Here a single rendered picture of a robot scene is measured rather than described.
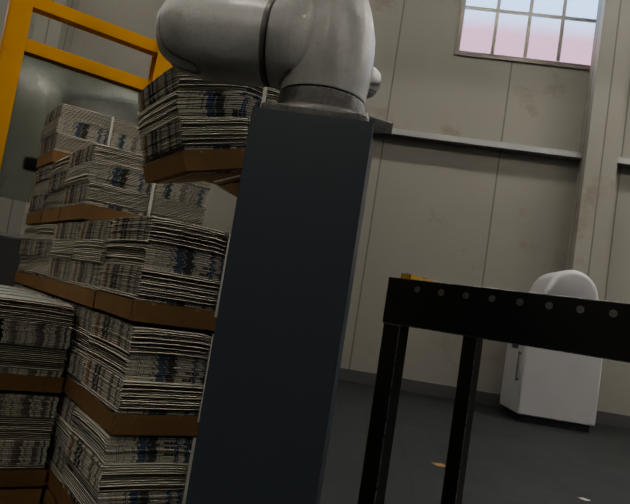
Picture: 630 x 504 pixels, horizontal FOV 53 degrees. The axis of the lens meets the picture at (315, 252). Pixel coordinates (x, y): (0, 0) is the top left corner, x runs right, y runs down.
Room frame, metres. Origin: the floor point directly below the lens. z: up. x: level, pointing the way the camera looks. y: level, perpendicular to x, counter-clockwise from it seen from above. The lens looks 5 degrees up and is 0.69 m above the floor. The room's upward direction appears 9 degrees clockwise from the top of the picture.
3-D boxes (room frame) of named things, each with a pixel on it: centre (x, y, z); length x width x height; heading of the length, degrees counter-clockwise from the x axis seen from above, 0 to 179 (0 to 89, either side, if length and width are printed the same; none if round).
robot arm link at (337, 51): (1.09, 0.04, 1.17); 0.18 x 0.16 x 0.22; 82
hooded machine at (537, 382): (5.67, -2.25, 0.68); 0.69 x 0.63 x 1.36; 84
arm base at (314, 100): (1.09, 0.01, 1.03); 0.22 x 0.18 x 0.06; 84
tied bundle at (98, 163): (1.99, 0.60, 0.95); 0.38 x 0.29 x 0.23; 124
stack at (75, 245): (1.88, 0.52, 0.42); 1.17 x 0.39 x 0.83; 34
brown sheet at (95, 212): (1.99, 0.59, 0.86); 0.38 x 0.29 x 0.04; 124
